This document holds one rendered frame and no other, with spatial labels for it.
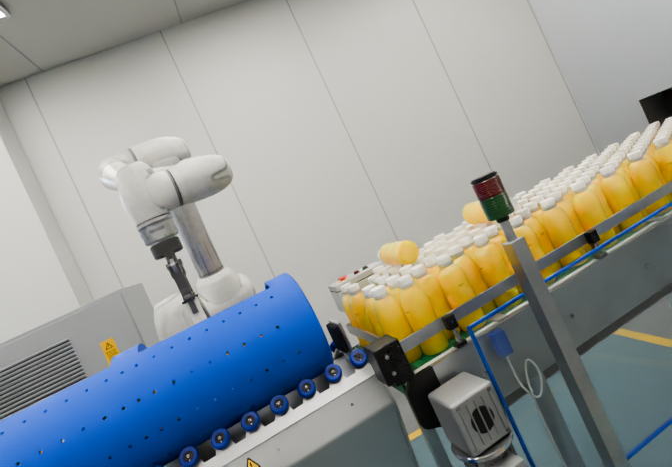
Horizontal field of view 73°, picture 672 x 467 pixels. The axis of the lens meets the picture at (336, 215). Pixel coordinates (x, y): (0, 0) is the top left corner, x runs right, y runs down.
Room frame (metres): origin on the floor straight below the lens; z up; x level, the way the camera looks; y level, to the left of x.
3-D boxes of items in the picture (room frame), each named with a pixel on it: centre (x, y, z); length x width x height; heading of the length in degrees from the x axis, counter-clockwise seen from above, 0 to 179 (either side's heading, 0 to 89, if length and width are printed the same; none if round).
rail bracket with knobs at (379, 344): (1.07, 0.03, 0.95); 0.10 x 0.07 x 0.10; 17
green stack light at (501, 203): (1.02, -0.34, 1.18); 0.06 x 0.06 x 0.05
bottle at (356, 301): (1.37, 0.05, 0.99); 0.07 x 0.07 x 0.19
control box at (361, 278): (1.59, 0.02, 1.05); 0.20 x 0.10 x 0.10; 107
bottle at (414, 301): (1.15, -0.09, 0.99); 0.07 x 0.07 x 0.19
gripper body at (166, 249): (1.16, 0.43, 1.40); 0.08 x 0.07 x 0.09; 17
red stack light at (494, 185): (1.02, -0.34, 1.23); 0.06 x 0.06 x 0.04
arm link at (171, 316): (1.73, 0.72, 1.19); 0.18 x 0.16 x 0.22; 116
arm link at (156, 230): (1.16, 0.43, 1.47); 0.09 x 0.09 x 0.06
